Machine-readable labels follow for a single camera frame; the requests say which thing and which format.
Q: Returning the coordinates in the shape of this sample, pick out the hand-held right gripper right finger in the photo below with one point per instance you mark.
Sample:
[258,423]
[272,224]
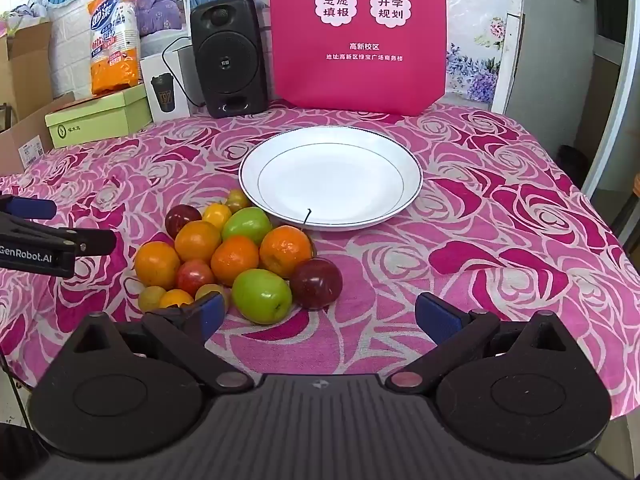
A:
[437,317]

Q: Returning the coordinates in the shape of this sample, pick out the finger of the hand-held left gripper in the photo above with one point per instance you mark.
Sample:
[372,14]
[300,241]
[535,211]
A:
[32,209]
[92,243]

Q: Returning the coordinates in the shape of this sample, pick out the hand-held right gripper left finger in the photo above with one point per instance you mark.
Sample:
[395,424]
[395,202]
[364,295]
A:
[212,310]

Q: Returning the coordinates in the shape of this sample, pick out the small red apple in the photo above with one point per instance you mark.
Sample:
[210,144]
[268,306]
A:
[194,276]

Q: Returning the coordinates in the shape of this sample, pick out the orange kumquat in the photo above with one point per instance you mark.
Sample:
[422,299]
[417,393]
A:
[175,299]

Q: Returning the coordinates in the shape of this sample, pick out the large green apple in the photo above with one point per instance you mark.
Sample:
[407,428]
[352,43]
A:
[261,295]

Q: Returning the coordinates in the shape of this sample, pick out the small green apple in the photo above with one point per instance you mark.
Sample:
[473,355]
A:
[246,225]

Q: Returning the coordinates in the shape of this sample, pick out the dark red plum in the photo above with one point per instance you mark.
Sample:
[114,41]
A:
[316,282]
[182,220]

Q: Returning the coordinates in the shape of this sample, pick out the orange with stem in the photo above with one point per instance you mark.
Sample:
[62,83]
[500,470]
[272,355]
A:
[285,251]

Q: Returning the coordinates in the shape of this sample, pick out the small reddish yellow fruit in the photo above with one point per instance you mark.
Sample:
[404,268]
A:
[237,201]

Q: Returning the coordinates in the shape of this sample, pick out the white plate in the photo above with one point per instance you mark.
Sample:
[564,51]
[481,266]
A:
[330,175]

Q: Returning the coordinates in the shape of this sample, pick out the low brown cardboard box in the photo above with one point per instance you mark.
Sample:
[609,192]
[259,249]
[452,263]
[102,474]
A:
[20,145]

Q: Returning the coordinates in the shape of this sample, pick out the pink rose tablecloth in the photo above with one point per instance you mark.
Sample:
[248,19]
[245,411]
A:
[500,260]

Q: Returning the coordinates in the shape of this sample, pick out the green cardboard box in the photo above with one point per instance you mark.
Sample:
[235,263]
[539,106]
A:
[100,120]

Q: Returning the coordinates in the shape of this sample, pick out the white cup box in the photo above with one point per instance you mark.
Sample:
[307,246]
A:
[165,92]

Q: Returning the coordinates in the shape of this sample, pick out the orange paper cup pack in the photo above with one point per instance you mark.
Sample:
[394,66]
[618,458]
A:
[112,40]

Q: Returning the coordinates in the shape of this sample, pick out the black speaker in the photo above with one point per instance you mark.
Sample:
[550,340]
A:
[227,60]

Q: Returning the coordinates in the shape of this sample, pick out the magenta tote bag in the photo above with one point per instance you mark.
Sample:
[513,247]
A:
[350,80]

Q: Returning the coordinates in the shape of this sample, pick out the purple bedding wall poster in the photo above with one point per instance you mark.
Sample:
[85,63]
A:
[160,15]

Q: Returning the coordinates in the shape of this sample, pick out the floral wall poster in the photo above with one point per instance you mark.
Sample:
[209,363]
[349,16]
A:
[475,70]

